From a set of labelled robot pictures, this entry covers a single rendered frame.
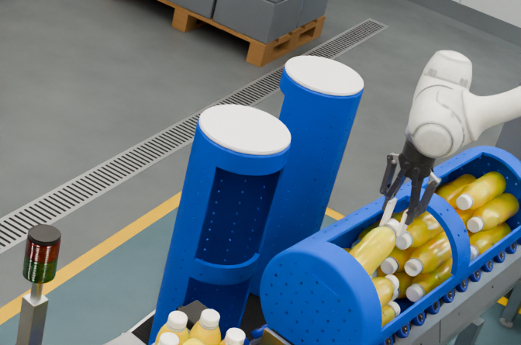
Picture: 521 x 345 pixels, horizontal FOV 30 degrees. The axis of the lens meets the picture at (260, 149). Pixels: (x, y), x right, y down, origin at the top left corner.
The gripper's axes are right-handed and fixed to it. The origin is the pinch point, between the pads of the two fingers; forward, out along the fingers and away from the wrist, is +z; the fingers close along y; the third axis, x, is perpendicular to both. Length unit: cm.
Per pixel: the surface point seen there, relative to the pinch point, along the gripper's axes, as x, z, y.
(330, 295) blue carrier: 25.5, 9.0, -2.6
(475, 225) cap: -40.9, 14.8, -5.0
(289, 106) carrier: -74, 31, 80
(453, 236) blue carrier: -15.0, 5.5, -9.0
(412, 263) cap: -8.5, 13.7, -4.4
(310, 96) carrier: -75, 24, 74
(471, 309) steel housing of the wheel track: -42, 39, -12
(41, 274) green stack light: 73, 7, 34
